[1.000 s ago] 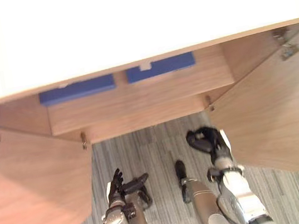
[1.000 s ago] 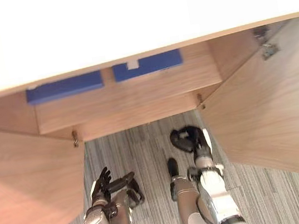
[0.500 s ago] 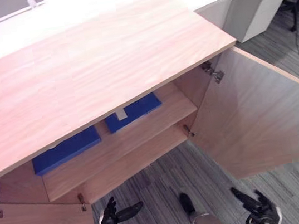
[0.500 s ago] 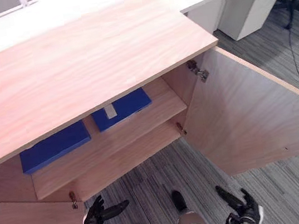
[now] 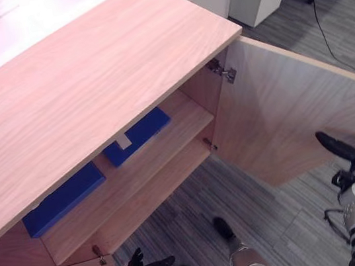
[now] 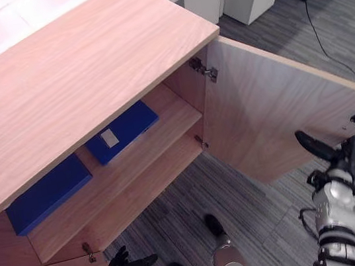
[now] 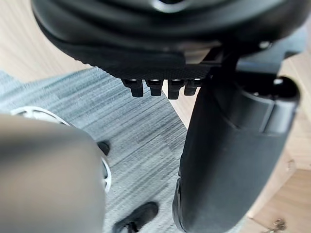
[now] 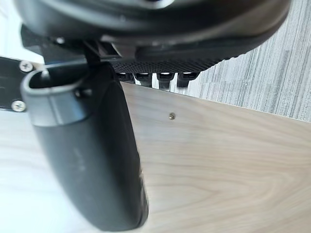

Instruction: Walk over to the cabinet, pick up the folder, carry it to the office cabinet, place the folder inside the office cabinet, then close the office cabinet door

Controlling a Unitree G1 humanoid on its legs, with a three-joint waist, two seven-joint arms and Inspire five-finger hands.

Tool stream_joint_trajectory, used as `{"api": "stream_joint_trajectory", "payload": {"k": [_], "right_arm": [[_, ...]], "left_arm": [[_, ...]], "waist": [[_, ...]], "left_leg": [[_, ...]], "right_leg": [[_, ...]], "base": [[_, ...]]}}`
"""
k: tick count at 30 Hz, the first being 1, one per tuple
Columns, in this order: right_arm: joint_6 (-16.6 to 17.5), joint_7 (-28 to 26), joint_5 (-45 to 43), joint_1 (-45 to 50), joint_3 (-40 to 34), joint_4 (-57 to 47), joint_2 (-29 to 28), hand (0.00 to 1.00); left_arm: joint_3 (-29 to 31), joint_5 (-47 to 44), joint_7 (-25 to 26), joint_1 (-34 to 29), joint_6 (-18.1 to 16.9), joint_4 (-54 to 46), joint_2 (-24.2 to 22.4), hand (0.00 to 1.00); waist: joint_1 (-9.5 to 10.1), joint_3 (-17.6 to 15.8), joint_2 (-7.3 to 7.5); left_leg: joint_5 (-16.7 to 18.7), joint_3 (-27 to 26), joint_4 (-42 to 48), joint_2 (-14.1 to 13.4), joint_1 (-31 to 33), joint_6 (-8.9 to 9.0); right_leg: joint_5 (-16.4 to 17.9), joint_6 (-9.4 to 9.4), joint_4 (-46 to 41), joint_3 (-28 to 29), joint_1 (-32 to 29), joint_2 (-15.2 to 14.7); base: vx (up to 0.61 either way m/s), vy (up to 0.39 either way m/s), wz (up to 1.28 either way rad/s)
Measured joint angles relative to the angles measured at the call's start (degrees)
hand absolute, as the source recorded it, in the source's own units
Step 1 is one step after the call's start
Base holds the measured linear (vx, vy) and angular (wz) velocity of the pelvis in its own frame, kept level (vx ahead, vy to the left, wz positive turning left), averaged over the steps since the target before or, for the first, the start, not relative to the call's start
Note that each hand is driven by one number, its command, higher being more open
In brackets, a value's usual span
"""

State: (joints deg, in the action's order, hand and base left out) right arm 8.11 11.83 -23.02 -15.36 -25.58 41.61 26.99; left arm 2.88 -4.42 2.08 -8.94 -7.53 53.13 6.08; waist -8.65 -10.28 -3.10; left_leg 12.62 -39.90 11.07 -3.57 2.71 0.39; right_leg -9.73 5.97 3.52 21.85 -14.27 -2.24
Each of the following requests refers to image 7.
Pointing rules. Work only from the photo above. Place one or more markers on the dark robot foot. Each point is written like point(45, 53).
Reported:
point(104, 146)
point(139, 216)

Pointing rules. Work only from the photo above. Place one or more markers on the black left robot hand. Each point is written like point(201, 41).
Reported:
point(150, 36)

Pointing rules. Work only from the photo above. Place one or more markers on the light wooden panel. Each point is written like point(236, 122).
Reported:
point(22, 41)

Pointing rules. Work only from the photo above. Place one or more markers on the small metal cabinet fitting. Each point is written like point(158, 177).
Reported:
point(279, 224)

